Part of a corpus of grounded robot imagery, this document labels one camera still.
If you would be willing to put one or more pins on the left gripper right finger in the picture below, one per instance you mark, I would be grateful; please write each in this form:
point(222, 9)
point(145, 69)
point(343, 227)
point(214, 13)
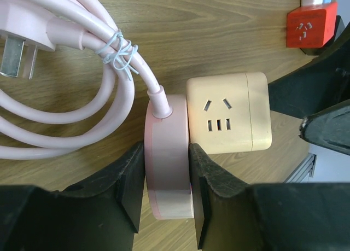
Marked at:
point(233, 215)

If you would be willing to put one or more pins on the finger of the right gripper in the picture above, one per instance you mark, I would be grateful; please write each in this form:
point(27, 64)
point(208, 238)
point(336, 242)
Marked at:
point(328, 128)
point(322, 85)

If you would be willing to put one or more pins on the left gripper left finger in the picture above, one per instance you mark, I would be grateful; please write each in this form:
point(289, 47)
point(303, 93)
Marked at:
point(100, 212)

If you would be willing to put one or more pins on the beige cube plug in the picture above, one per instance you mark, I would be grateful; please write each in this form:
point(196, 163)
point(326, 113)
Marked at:
point(229, 113)

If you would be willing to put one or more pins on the pink round socket with cable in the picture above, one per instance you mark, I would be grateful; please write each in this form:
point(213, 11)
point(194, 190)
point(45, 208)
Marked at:
point(29, 25)

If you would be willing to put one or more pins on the red cube plug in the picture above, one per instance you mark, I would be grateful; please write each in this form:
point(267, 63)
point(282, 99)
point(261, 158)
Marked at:
point(311, 26)

